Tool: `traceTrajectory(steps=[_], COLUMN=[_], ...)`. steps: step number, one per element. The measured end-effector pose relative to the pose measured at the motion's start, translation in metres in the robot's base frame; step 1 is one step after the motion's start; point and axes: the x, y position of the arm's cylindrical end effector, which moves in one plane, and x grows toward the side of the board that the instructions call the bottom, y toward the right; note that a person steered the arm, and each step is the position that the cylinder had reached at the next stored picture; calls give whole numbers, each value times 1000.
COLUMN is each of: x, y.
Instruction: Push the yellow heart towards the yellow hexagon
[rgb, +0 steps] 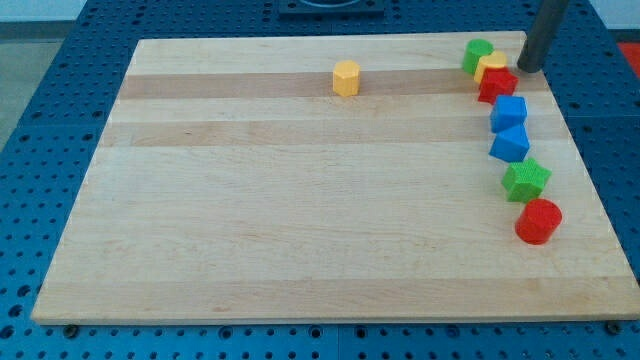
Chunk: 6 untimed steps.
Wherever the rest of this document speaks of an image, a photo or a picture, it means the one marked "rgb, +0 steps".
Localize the yellow heart block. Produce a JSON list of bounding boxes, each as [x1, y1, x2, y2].
[[474, 50, 508, 84]]

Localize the yellow hexagon block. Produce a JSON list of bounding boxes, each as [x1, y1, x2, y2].
[[332, 60, 360, 97]]

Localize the wooden board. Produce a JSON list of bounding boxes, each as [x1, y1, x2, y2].
[[32, 33, 639, 325]]

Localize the blue triangle block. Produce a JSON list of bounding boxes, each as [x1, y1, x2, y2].
[[489, 125, 530, 163]]

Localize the blue cube block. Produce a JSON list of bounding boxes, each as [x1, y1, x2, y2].
[[490, 95, 528, 133]]

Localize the red star block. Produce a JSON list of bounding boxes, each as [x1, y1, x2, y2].
[[478, 67, 519, 104]]

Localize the green cylinder block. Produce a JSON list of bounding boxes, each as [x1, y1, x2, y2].
[[462, 38, 494, 75]]

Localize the green star block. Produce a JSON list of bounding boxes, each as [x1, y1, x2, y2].
[[501, 158, 552, 203]]

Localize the red cylinder block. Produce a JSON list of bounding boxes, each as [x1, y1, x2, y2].
[[514, 198, 563, 245]]

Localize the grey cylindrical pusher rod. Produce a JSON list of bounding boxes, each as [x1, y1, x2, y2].
[[517, 0, 569, 73]]

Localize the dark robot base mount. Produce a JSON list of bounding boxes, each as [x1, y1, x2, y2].
[[277, 0, 385, 17]]

